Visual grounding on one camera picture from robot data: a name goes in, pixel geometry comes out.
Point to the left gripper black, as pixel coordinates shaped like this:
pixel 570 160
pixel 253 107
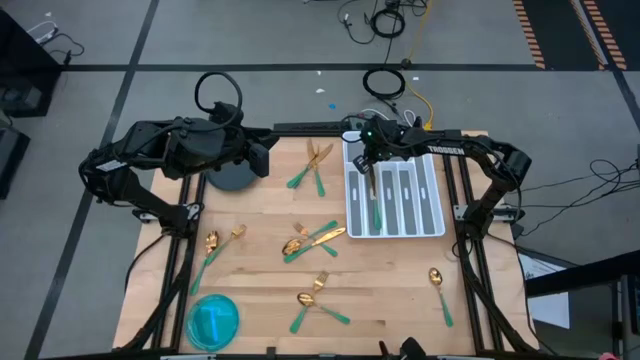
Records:
pixel 240 142

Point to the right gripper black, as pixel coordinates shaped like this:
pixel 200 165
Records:
pixel 380 140

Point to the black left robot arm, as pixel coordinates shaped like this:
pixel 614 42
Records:
pixel 145 145

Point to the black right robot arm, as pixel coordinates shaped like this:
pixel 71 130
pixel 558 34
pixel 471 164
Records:
pixel 445 149

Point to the dark grey round plate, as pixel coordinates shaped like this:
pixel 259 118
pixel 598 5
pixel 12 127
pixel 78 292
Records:
pixel 232 180

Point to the white cutlery tray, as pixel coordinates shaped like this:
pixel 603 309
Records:
pixel 430 200

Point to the teal translucent plate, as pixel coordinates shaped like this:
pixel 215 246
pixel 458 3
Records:
pixel 212 322

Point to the white paper sheet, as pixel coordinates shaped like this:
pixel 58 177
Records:
pixel 550 310

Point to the black metal beam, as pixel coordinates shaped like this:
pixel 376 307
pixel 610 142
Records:
pixel 580 275

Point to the black floor cabinet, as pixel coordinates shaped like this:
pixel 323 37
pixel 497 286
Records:
pixel 20 75

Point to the black equipment case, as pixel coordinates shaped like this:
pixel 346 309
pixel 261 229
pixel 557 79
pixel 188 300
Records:
pixel 10 160

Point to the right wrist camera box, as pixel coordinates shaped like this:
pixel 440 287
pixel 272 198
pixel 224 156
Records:
pixel 361 165

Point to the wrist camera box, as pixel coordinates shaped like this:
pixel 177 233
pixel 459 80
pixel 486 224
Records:
pixel 361 165
pixel 259 160

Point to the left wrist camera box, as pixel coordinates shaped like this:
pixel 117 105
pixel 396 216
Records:
pixel 259 160

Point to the black aluminium table frame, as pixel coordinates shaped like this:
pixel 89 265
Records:
pixel 310 129

